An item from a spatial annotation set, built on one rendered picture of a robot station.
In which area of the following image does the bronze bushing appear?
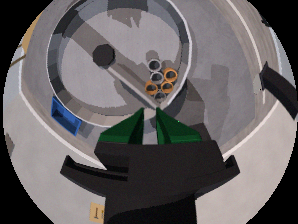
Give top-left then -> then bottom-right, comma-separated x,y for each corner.
163,67 -> 177,82
145,80 -> 158,95
160,79 -> 173,93

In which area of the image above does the blue open crate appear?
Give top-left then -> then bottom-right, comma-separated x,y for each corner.
51,96 -> 83,136

